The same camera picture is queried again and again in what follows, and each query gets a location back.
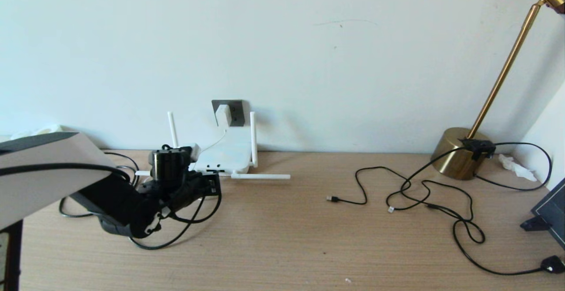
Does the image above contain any black ethernet cable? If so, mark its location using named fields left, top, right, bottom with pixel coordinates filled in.
left=59, top=152, right=208, bottom=250

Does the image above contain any white router with antennas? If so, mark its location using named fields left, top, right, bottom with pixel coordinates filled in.
left=135, top=111, right=291, bottom=181

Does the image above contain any brass desk lamp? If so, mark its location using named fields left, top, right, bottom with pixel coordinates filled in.
left=431, top=0, right=565, bottom=181

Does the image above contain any crumpled white tissue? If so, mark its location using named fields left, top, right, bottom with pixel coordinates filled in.
left=499, top=154, right=539, bottom=182

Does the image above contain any white power adapter with cord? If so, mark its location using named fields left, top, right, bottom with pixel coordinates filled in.
left=189, top=125, right=230, bottom=172

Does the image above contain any grey wall socket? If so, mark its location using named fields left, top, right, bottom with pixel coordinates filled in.
left=212, top=100, right=245, bottom=127

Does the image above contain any black lamp cord with switch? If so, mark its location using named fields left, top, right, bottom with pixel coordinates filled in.
left=386, top=142, right=565, bottom=276

